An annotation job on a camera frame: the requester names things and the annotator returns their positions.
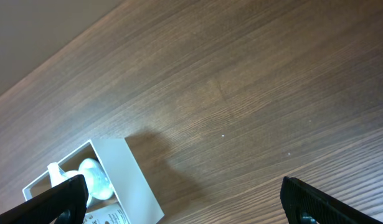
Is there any white-capped blue spray bottle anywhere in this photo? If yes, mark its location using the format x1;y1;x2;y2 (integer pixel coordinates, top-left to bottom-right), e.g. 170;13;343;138
47;158;114;208

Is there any white squeeze tube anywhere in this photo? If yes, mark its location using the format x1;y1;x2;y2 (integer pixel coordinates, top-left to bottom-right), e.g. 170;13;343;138
83;203;129;224

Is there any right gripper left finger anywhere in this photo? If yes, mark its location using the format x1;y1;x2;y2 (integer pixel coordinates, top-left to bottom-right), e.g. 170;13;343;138
0;174;88;224

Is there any white cardboard open box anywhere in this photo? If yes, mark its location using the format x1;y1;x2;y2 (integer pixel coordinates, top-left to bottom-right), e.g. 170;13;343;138
22;138;165;224

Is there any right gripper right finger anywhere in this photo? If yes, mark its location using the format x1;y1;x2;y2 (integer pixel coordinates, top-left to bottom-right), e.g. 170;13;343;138
280;176;382;224

